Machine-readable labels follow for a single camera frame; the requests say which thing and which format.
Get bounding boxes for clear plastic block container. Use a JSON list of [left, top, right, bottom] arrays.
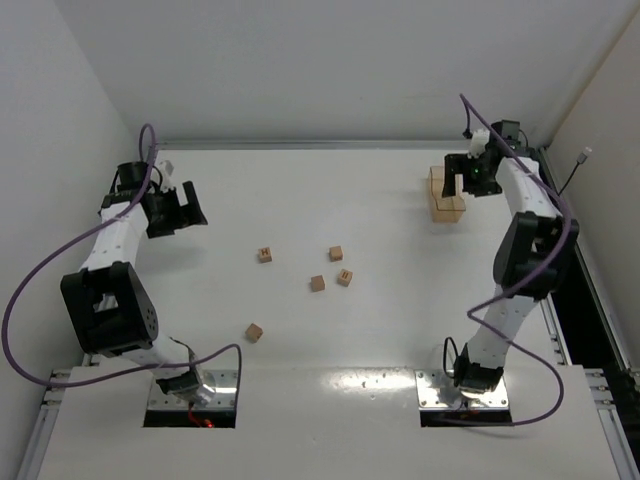
[[426, 166, 466, 224]]

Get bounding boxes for wood block letter H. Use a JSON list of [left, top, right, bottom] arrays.
[[257, 247, 273, 263]]

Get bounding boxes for plain wood block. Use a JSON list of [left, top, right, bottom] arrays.
[[244, 323, 263, 343], [310, 275, 326, 293], [329, 245, 344, 262]]

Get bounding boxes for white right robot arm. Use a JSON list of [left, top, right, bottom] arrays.
[[441, 120, 579, 393]]

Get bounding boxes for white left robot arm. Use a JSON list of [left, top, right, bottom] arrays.
[[60, 161, 207, 404]]

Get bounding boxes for wood block with bars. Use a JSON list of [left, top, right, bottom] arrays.
[[336, 269, 353, 287]]

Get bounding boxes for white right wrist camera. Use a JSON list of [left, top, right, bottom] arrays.
[[468, 129, 491, 158]]

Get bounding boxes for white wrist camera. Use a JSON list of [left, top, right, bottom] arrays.
[[152, 160, 175, 192], [468, 129, 491, 158]]

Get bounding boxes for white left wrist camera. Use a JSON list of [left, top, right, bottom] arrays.
[[152, 160, 175, 192]]

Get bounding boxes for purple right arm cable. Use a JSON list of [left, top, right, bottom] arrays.
[[458, 93, 574, 427]]

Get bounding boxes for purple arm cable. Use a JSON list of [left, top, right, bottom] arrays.
[[458, 93, 574, 427], [1, 123, 242, 389]]

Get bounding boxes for black wall cable with plug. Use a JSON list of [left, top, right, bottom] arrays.
[[554, 146, 593, 196]]

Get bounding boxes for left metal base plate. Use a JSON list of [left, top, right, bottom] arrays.
[[147, 370, 238, 412]]

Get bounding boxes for metal base plate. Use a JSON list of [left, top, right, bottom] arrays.
[[147, 370, 238, 412], [414, 369, 510, 413]]

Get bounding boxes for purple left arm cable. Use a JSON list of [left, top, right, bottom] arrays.
[[1, 123, 242, 389]]

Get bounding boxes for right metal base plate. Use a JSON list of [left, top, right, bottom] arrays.
[[414, 369, 510, 413]]

